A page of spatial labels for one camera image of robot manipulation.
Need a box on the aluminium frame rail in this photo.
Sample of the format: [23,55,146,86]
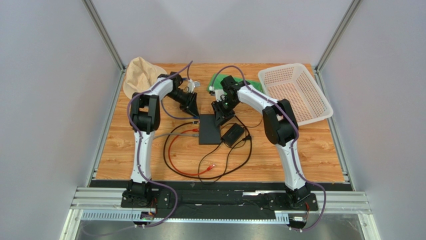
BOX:
[61,187,380,240]

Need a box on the black network switch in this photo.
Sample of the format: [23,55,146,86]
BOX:
[198,114,221,145]

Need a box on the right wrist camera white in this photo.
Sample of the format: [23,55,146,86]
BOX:
[208,86,226,102]

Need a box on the white plastic basket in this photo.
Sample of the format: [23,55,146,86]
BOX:
[258,63,334,126]

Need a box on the grey ethernet cable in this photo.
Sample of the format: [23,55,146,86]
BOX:
[153,132,201,141]

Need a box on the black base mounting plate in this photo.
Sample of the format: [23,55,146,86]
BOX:
[89,179,354,222]

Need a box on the thin black power cord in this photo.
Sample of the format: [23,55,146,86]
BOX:
[196,114,264,184]

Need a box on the black braided ethernet cable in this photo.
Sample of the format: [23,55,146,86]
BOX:
[163,121,253,181]

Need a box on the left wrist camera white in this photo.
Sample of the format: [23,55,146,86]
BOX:
[185,79,201,93]

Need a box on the beige bucket hat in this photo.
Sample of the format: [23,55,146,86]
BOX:
[122,56,167,99]

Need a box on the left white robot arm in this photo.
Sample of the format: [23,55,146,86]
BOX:
[123,72,200,203]

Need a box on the black power adapter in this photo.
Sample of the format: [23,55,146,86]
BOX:
[221,123,245,148]

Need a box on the blue ethernet cable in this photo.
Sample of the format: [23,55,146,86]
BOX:
[160,99,201,121]

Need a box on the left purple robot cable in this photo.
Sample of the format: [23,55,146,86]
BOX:
[126,60,195,229]

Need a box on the red ethernet cable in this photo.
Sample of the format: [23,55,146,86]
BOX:
[167,128,216,177]

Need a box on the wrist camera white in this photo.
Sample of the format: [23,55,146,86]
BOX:
[185,79,201,93]
[208,86,226,102]

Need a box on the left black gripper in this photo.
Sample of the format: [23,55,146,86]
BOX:
[167,90,201,119]

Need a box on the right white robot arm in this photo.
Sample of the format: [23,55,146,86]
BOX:
[211,75,311,205]

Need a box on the green cloth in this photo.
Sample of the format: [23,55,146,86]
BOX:
[206,73,264,93]

